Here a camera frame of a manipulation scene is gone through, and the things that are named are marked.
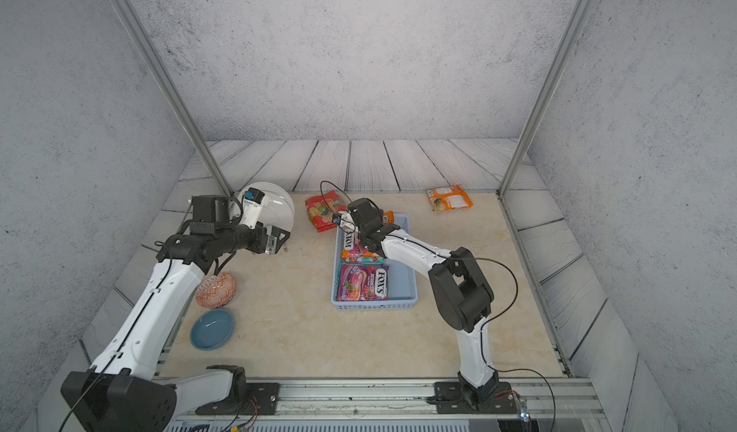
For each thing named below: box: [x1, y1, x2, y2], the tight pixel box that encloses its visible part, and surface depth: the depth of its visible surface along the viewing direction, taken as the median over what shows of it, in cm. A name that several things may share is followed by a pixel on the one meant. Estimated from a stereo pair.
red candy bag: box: [305, 190, 347, 233], surface depth 113 cm
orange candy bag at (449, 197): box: [426, 184, 475, 212], surface depth 120 cm
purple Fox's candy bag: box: [336, 264, 390, 302], surface depth 89 cm
